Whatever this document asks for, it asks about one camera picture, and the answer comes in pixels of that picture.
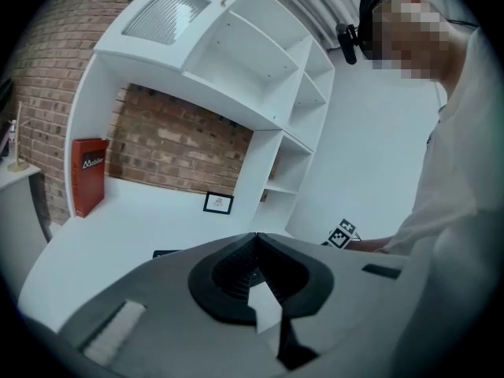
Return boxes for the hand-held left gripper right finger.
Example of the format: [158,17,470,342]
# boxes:
[255,232,411,378]

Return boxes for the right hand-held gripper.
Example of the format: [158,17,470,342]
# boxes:
[321,218,358,250]

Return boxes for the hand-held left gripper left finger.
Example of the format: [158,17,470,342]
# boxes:
[57,232,279,378]

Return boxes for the person's right forearm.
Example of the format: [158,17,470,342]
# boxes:
[349,236,395,254]

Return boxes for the person's white shirt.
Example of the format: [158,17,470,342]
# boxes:
[377,24,504,378]

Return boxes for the red book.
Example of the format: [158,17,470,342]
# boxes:
[71,137,109,219]

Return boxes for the white side table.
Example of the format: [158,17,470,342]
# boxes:
[0,163,54,246]

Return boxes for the white desk hutch shelf unit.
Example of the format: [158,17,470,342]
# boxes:
[65,0,336,247]

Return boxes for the person's head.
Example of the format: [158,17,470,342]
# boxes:
[358,0,472,91]

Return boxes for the wooden stand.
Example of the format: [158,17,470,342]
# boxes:
[6,101,31,173]

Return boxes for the clear plastic bottle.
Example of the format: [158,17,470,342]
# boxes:
[9,119,19,158]

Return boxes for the dark monitor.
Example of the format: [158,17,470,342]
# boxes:
[0,77,13,159]

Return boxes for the small black picture frame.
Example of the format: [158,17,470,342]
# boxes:
[202,191,235,215]

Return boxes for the black head-mounted camera headset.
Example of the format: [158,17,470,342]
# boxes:
[335,0,405,65]

